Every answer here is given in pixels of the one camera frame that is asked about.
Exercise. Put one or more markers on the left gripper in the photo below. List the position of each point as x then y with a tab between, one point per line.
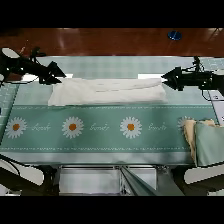
50	74

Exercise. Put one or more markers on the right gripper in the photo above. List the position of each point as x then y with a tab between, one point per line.
173	79

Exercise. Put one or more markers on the white shirt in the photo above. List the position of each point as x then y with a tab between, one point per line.
106	91

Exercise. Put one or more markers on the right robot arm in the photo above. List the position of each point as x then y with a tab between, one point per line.
203	80

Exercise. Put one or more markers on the blue round disc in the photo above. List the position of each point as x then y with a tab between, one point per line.
174	35

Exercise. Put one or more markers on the cream garment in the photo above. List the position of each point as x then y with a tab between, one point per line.
189	133

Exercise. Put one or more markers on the pale green garment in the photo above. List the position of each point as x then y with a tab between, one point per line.
210	145

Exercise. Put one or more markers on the silver frame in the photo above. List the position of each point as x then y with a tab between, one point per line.
140	186

